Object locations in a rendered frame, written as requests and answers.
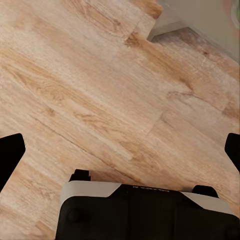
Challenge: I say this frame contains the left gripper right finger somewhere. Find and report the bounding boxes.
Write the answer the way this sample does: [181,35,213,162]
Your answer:
[224,132,240,172]

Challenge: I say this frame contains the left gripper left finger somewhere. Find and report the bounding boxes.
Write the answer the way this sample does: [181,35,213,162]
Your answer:
[0,133,26,192]

